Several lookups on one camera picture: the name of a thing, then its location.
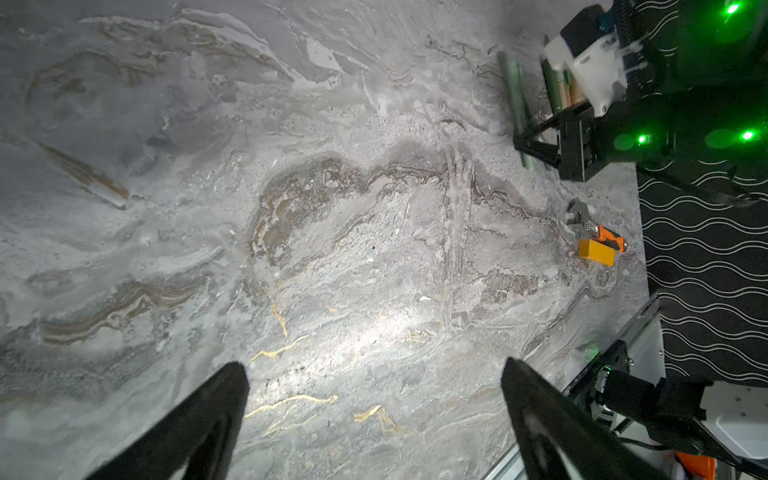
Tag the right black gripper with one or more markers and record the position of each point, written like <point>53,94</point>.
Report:
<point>627,133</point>

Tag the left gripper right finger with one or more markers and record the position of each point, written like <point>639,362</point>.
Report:
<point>549,428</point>

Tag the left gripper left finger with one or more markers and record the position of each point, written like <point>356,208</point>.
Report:
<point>197,437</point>

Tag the green pen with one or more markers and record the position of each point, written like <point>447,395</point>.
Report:
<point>552,86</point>
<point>513,80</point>

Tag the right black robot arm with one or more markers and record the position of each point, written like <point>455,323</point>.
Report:
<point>676,88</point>

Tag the orange yellow box cutter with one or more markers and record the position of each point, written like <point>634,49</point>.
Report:
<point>601,245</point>

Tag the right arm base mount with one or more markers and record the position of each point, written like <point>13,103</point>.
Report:
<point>586,390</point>

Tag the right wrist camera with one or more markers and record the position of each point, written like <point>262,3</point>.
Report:
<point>599,49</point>

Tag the aluminium front rail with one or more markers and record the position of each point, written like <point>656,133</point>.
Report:
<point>645,347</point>

